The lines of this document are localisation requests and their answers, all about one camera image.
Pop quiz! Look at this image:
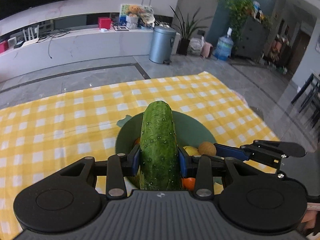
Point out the orange tangerine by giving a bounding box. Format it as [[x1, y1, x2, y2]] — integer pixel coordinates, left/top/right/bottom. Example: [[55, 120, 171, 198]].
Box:
[[182, 178, 196, 191], [134, 138, 140, 145]]

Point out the green cucumber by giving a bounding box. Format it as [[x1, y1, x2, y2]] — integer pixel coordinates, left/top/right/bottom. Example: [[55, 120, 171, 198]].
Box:
[[139, 101, 182, 191]]

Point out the green colander bowl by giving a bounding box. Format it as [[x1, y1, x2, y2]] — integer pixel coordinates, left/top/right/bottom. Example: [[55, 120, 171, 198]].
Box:
[[115, 109, 223, 189]]

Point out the black dining chair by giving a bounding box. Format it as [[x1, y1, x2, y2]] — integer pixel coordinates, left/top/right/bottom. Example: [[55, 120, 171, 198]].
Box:
[[291, 70, 319, 128]]

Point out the yellow checkered tablecloth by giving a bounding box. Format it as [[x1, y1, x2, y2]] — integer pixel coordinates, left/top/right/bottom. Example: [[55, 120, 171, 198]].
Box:
[[1, 72, 277, 239]]

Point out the blue water jug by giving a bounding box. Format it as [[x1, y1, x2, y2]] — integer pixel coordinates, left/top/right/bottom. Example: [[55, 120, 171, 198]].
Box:
[[214, 28, 234, 61]]

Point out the pink small heater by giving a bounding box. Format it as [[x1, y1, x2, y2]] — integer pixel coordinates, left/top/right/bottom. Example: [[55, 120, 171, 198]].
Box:
[[200, 42, 213, 59]]

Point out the white plastic bag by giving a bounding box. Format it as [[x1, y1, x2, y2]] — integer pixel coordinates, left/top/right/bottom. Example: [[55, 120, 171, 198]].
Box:
[[187, 36, 205, 56]]

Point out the dark grey cabinet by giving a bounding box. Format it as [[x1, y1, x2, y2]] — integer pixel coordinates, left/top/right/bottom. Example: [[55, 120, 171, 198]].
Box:
[[234, 16, 270, 60]]

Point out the potted snake plant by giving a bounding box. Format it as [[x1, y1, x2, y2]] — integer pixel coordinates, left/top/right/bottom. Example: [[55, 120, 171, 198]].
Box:
[[170, 6, 213, 55]]

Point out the grey pedal trash bin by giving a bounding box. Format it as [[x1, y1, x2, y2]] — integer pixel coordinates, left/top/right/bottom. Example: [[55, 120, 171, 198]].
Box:
[[149, 26, 176, 64]]

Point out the white tv console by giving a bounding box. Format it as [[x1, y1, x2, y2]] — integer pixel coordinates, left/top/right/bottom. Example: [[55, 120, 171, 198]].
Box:
[[0, 27, 181, 83]]

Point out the trailing ivy plant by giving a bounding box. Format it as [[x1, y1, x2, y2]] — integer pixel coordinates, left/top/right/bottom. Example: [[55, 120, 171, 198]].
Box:
[[226, 0, 254, 42]]

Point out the red box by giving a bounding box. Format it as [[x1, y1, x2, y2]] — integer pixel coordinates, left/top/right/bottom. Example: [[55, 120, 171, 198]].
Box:
[[98, 17, 112, 30]]

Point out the white wifi router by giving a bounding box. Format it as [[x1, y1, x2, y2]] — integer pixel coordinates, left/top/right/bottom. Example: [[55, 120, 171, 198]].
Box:
[[22, 25, 40, 47]]

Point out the pink box on console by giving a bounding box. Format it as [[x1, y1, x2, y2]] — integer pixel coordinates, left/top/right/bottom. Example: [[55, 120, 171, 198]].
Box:
[[0, 41, 9, 53]]

